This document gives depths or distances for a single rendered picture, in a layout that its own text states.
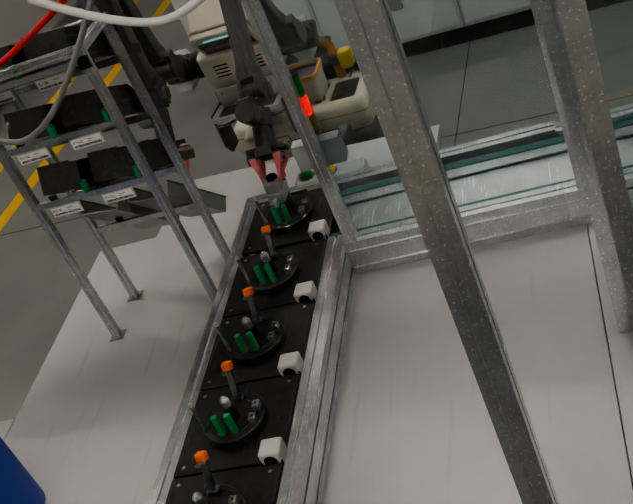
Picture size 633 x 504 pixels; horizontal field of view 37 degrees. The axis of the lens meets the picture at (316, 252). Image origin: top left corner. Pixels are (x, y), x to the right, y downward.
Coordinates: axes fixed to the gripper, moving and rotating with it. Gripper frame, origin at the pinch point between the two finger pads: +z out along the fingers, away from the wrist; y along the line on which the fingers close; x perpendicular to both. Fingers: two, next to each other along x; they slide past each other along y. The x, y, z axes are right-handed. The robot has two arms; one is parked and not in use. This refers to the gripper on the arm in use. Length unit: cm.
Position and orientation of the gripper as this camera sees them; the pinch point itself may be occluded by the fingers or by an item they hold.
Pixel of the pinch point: (272, 181)
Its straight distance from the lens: 249.8
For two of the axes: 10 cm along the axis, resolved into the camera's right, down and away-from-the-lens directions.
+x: 3.3, 0.5, 9.4
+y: 9.2, -2.1, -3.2
